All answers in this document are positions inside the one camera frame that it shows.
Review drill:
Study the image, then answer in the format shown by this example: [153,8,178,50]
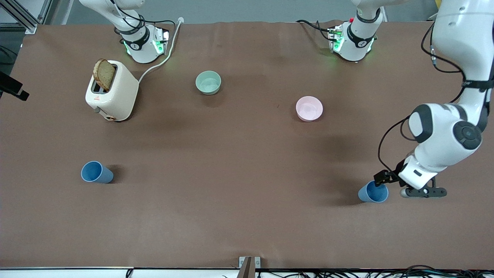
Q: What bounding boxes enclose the black cable bundle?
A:
[255,264,494,278]

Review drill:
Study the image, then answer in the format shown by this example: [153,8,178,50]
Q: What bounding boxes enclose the brown table cover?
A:
[0,21,494,270]

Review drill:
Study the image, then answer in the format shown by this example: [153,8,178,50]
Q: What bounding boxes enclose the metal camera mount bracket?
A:
[239,256,261,278]

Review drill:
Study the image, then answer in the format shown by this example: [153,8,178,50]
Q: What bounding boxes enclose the blue plastic cup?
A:
[358,181,389,203]
[81,161,114,184]

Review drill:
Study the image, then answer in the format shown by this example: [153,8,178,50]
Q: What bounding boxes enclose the white toaster power cable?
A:
[138,17,184,83]

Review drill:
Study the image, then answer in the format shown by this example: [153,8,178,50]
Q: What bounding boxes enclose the brown bread slice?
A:
[93,59,116,92]

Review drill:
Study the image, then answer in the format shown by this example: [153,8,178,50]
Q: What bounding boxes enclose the cream toaster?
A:
[85,60,139,122]

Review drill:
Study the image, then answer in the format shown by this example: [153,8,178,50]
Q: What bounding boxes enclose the mint green bowl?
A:
[195,71,222,95]

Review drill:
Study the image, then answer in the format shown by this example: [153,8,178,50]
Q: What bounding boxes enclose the aluminium frame profile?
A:
[0,0,58,35]

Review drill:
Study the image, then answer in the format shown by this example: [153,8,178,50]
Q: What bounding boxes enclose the pink bowl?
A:
[296,96,323,122]

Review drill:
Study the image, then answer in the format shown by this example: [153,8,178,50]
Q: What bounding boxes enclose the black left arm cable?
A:
[378,21,469,175]

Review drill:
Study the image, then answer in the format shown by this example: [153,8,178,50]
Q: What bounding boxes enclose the black base cable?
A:
[296,19,333,41]

